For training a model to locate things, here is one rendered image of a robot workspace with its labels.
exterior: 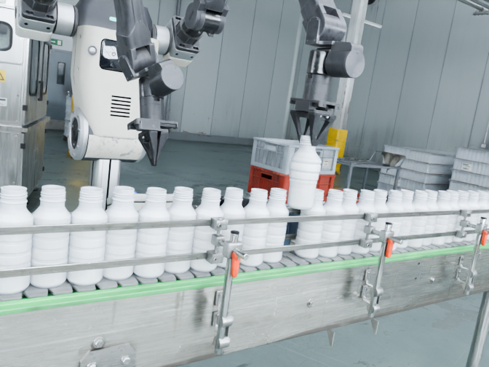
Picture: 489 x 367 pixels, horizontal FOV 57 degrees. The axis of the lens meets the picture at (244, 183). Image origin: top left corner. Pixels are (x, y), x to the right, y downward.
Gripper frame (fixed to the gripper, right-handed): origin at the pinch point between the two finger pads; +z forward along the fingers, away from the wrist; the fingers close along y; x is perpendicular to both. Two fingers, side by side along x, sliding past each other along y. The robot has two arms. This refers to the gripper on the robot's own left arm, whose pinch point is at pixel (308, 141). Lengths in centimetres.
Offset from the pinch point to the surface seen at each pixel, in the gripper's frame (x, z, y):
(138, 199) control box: 33.2, 16.9, 13.5
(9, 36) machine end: 15, -37, 364
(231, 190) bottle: 19.1, 11.6, 0.1
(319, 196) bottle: -5.4, 12.5, -0.8
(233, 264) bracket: 24.2, 22.9, -11.4
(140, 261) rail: 38.5, 24.2, -3.0
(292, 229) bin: -53, 41, 58
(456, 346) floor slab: -214, 127, 59
